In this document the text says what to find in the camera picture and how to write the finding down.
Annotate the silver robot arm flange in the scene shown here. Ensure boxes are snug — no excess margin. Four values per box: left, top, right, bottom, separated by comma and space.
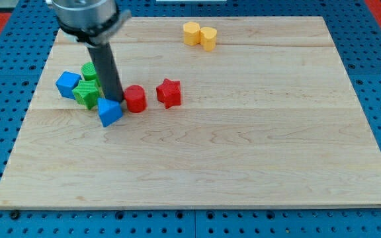
46, 0, 132, 48

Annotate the blue cube block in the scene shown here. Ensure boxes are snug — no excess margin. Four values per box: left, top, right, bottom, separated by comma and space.
56, 71, 81, 99

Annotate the red star block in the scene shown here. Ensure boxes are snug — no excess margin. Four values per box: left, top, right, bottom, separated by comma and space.
156, 78, 181, 109

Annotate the red cylinder block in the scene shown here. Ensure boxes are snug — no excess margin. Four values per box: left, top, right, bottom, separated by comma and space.
124, 85, 147, 113

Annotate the light wooden board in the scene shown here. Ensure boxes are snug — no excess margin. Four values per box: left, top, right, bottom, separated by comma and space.
0, 17, 381, 210

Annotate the blue triangular prism block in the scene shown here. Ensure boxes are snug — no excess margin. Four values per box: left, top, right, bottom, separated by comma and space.
97, 98, 123, 127

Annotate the yellow heart block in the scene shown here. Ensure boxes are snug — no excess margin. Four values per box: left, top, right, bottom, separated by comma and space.
200, 27, 218, 52

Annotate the yellow hexagon block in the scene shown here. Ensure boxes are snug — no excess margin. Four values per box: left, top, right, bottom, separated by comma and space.
183, 22, 200, 46

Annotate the green star block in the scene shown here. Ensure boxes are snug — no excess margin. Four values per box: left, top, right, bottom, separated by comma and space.
72, 80, 101, 110

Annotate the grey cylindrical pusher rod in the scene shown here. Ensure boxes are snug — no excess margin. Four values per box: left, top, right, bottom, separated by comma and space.
88, 44, 124, 103

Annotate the green cylinder block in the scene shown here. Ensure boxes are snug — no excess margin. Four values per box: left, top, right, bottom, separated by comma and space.
81, 61, 101, 87

